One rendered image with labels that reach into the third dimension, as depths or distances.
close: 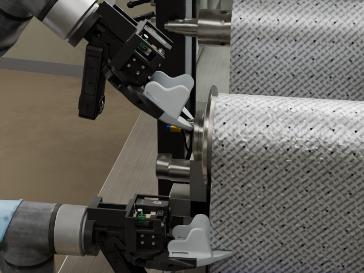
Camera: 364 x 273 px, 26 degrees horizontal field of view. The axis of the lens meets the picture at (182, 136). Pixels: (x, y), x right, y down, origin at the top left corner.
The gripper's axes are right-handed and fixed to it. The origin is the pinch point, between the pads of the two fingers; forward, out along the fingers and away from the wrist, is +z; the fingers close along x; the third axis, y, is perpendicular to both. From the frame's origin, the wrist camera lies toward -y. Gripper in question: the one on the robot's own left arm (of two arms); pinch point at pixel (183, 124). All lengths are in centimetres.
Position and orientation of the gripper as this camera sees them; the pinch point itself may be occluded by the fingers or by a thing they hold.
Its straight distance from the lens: 113.2
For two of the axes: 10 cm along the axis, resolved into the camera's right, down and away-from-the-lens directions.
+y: 6.4, -6.5, -4.1
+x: 1.5, -4.2, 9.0
